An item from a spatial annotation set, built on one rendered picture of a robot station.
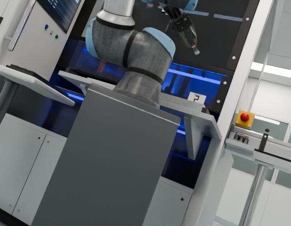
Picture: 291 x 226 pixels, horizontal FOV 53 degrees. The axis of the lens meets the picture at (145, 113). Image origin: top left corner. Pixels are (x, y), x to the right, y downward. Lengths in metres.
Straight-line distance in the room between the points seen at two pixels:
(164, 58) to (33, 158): 1.18
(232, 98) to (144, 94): 0.74
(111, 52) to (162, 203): 0.83
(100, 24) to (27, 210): 1.22
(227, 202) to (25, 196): 4.67
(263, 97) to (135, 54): 5.55
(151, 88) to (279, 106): 5.54
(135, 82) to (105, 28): 0.18
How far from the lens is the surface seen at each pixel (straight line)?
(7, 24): 1.47
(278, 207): 6.03
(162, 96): 1.12
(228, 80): 1.51
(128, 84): 0.81
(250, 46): 1.57
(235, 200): 6.01
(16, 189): 1.88
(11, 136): 1.97
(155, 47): 0.85
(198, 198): 1.42
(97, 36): 0.89
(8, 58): 1.52
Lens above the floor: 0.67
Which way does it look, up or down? 8 degrees up
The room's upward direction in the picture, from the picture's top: 21 degrees clockwise
